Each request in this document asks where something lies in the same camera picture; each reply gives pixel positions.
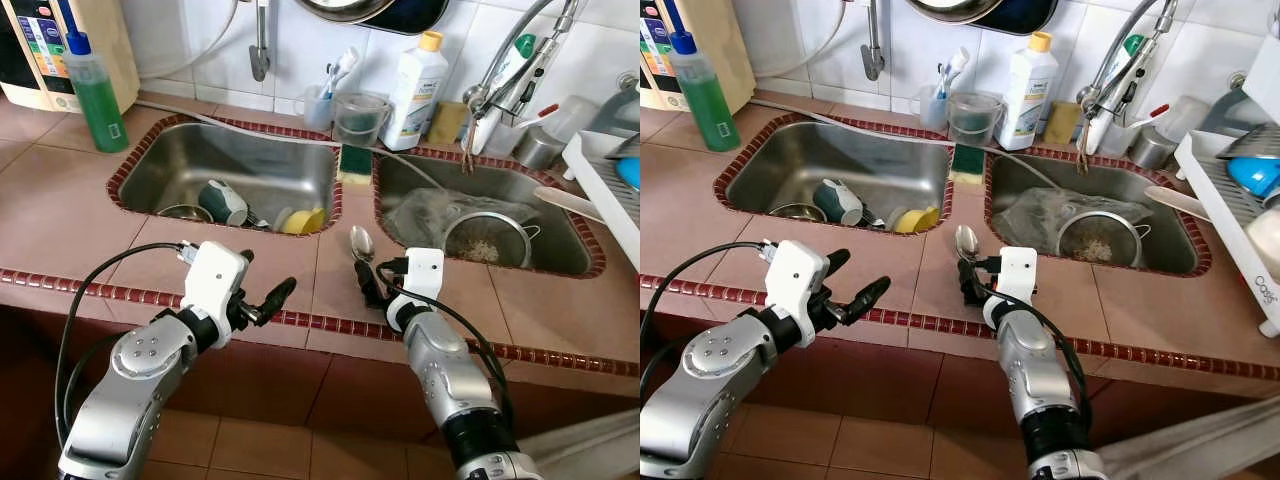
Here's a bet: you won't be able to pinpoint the metal spoon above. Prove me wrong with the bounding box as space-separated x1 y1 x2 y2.
349 225 377 291
954 224 982 291

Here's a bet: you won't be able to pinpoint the teal mug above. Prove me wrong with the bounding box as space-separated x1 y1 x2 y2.
197 179 251 228
811 178 865 227

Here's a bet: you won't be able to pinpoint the yellow plastic bowl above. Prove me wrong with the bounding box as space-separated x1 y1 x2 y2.
893 205 941 236
280 206 327 237

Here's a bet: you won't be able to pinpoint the clear plastic bag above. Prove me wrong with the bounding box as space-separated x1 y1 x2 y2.
993 188 1151 251
383 188 541 253

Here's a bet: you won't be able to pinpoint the steel sink basin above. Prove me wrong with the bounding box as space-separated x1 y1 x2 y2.
983 147 1213 278
105 113 344 239
372 147 608 280
713 113 954 237

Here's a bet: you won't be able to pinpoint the green yellow sponge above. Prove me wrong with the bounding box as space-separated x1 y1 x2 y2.
949 143 986 187
337 143 375 187

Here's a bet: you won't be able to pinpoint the steel mesh strainer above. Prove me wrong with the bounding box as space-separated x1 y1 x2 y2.
443 210 541 269
1055 210 1151 267

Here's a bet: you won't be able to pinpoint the clear cup with toothbrushes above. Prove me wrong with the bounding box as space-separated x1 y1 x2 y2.
300 45 361 134
915 45 973 134

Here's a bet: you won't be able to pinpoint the beige sponge block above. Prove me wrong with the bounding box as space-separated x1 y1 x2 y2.
1040 100 1083 147
428 100 471 147

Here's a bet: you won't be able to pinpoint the white detergent bottle yellow cap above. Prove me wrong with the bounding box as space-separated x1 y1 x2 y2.
381 30 450 153
992 30 1060 153

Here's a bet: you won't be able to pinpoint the green dish soap bottle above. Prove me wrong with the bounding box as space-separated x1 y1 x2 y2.
668 0 743 153
62 0 131 154

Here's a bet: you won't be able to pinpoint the beige rice paddle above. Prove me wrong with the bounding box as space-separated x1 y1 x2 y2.
532 186 608 225
1143 186 1216 223

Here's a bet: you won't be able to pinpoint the chrome sink faucet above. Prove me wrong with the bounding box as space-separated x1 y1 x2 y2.
1075 0 1181 176
462 0 583 176

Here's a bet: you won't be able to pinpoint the small steel cup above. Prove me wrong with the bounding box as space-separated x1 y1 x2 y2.
515 125 566 171
1128 125 1179 171

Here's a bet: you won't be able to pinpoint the white faucet filter green cap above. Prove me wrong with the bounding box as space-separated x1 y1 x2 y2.
470 33 538 156
1083 33 1148 156

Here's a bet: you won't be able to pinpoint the white dish rack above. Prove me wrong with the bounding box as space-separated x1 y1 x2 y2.
1172 35 1280 339
562 90 641 273

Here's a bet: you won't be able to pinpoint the hanging steel wok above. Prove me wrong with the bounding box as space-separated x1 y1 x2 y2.
295 0 451 36
905 0 1061 36

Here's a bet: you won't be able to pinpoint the white beige water ioniser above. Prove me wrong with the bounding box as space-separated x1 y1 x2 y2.
640 0 758 113
0 0 141 114

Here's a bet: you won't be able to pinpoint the white ceramic jug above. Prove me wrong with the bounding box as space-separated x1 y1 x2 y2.
1245 205 1280 281

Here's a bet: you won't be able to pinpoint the stacked steel plates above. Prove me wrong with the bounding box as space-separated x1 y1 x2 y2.
1215 125 1280 161

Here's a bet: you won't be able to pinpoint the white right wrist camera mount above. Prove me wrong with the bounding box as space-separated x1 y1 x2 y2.
980 246 1041 331
385 247 446 333

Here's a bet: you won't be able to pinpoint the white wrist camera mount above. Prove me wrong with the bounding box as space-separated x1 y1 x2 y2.
385 247 446 333
180 240 251 351
980 246 1041 331
765 240 833 349

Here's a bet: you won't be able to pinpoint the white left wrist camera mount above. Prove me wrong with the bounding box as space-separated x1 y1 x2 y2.
180 240 251 351
765 240 833 349

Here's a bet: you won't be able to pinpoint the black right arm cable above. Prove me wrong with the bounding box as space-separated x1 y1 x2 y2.
975 256 1093 426
378 258 516 426

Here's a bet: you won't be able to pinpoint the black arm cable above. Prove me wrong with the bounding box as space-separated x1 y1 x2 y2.
640 240 781 401
53 241 196 446
975 256 1093 426
378 258 516 426

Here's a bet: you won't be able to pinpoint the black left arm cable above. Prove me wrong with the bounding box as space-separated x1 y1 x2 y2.
640 240 781 401
53 241 196 446

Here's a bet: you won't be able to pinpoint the grey wall tap nozzle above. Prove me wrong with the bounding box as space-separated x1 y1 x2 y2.
860 0 886 83
248 0 273 83

